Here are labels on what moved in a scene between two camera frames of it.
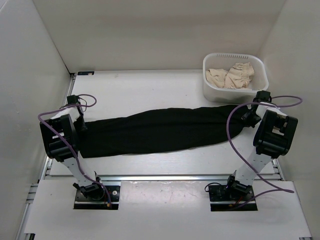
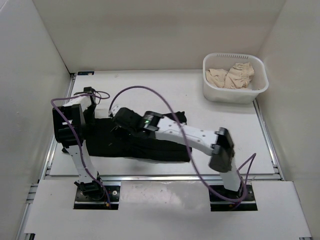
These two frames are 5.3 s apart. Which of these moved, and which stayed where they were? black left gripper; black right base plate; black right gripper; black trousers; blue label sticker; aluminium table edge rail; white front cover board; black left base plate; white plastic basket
Moved: black trousers; black right gripper; black left gripper
Stayed: black left base plate; white plastic basket; black right base plate; blue label sticker; white front cover board; aluminium table edge rail
